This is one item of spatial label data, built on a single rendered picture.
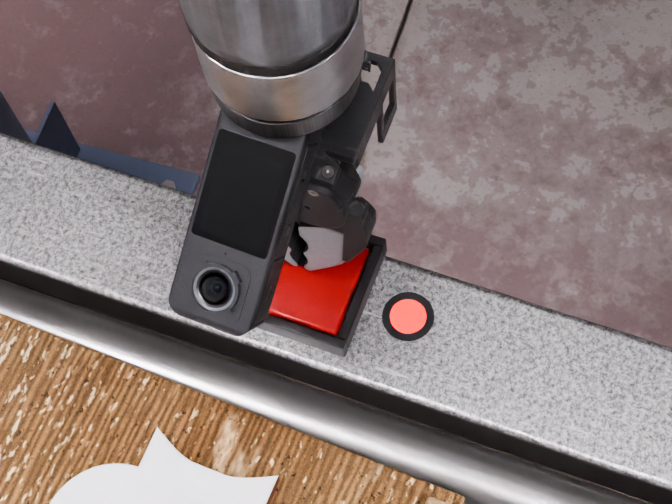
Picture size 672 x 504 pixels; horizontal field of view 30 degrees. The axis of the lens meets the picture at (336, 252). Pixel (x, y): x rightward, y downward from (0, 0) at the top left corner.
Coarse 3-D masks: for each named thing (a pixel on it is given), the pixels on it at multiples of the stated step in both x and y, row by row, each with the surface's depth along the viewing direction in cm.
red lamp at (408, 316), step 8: (400, 304) 77; (408, 304) 77; (416, 304) 77; (392, 312) 77; (400, 312) 77; (408, 312) 77; (416, 312) 77; (424, 312) 77; (392, 320) 77; (400, 320) 77; (408, 320) 77; (416, 320) 77; (424, 320) 76; (400, 328) 76; (408, 328) 76; (416, 328) 76
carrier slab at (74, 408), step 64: (0, 320) 76; (0, 384) 75; (64, 384) 74; (128, 384) 74; (0, 448) 73; (64, 448) 73; (128, 448) 72; (192, 448) 72; (256, 448) 72; (320, 448) 72
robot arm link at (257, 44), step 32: (192, 0) 49; (224, 0) 47; (256, 0) 47; (288, 0) 47; (320, 0) 48; (352, 0) 51; (192, 32) 52; (224, 32) 49; (256, 32) 49; (288, 32) 49; (320, 32) 50; (224, 64) 52; (256, 64) 51; (288, 64) 51
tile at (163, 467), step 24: (144, 456) 71; (168, 456) 71; (72, 480) 71; (96, 480) 71; (120, 480) 71; (144, 480) 71; (168, 480) 70; (192, 480) 70; (216, 480) 70; (240, 480) 70; (264, 480) 70
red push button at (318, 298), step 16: (288, 272) 77; (304, 272) 77; (320, 272) 77; (336, 272) 77; (352, 272) 77; (288, 288) 76; (304, 288) 76; (320, 288) 76; (336, 288) 76; (352, 288) 76; (272, 304) 76; (288, 304) 76; (304, 304) 76; (320, 304) 76; (336, 304) 76; (288, 320) 76; (304, 320) 76; (320, 320) 76; (336, 320) 75
